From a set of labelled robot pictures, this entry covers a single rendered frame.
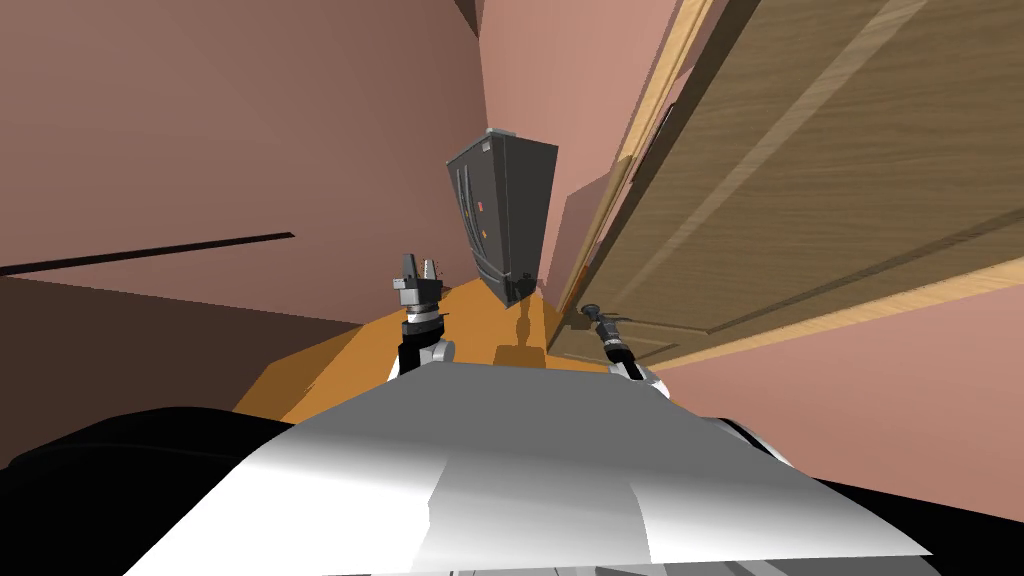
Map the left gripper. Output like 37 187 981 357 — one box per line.
391 253 446 312

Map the dark grey refrigerator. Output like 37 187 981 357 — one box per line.
444 127 561 310

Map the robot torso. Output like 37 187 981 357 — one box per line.
122 359 934 576

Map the brown wooden door leaf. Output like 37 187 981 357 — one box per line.
547 0 1024 370

